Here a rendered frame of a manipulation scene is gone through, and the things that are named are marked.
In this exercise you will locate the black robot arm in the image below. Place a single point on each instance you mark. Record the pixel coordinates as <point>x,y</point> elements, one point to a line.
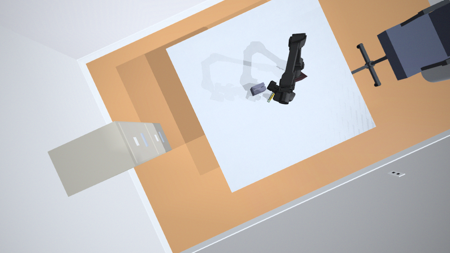
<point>293,68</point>

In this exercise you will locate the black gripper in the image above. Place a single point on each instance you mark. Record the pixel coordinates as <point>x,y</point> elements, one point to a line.
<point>273,86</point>

